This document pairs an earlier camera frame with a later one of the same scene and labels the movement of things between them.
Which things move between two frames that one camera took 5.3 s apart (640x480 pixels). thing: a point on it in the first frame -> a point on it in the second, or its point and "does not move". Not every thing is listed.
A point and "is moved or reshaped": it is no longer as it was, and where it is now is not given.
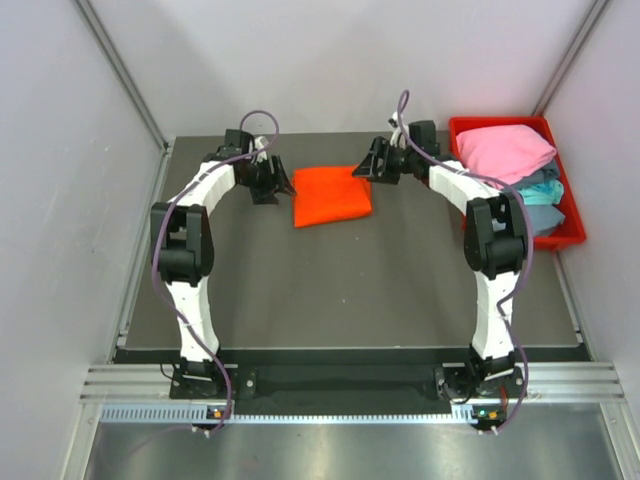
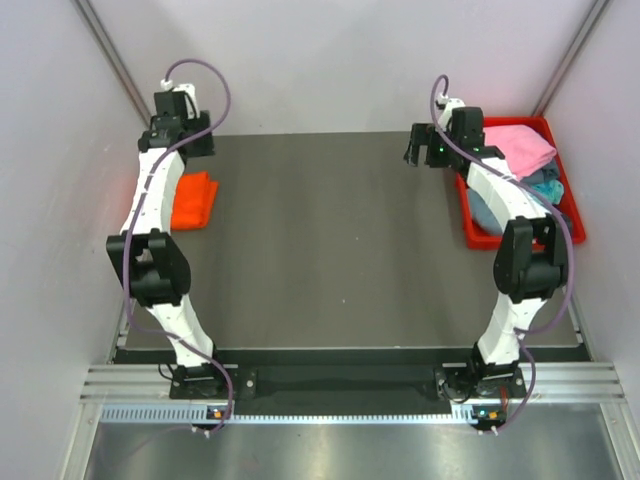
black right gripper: x=380 y=149 -> x=423 y=135
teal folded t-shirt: x=545 y=193 does not move
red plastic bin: x=571 y=230 does not move
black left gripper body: x=259 y=178 -> x=201 y=146
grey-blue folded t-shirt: x=546 y=173 does not move
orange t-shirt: x=326 y=194 is moved or reshaped
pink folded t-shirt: x=507 y=154 does not move
